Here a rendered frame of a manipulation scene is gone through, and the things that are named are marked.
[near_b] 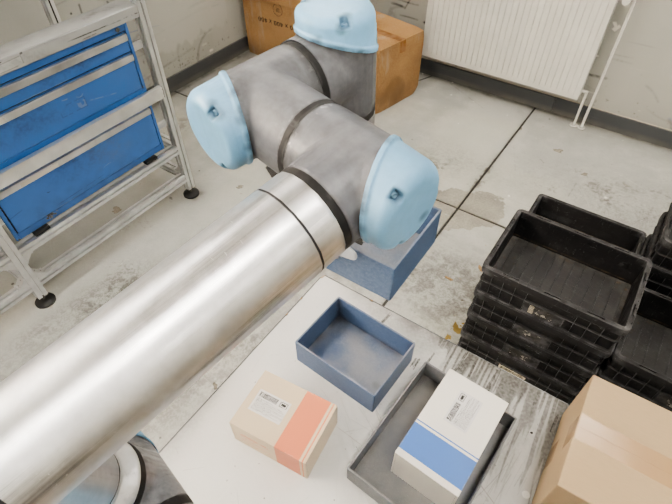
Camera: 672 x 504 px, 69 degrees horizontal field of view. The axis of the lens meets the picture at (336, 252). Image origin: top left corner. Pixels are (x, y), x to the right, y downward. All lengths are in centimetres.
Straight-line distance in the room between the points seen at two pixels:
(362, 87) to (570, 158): 261
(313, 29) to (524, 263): 129
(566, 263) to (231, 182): 169
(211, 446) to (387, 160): 79
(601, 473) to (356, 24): 74
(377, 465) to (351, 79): 72
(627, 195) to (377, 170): 263
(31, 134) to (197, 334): 178
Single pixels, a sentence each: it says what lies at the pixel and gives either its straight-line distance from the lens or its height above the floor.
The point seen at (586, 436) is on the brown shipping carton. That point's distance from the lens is 93.
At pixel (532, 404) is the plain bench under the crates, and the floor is 70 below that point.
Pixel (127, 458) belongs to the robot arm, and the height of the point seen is 102.
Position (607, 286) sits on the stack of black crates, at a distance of 169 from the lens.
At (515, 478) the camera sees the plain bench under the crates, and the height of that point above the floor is 70.
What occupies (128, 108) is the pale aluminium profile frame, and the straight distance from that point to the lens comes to 218.
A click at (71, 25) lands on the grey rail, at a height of 93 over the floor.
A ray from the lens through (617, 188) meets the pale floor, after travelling 295.
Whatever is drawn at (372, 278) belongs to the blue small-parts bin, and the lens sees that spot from 71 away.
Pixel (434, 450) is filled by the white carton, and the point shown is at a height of 79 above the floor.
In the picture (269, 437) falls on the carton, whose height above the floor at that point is 77.
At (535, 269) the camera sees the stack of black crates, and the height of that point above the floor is 49.
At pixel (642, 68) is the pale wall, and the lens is 324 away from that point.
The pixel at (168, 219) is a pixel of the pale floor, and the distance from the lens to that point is 252.
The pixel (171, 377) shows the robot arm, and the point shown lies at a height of 138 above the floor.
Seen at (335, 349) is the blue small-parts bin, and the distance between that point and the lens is 110.
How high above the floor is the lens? 164
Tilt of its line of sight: 47 degrees down
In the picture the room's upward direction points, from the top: straight up
